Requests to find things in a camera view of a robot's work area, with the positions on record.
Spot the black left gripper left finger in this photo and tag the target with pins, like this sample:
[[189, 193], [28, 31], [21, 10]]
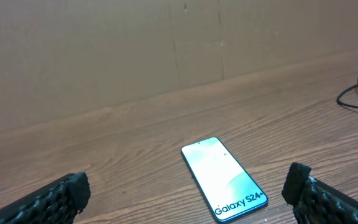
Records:
[[58, 202]]

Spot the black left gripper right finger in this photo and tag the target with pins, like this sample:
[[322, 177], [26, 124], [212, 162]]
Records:
[[314, 201]]

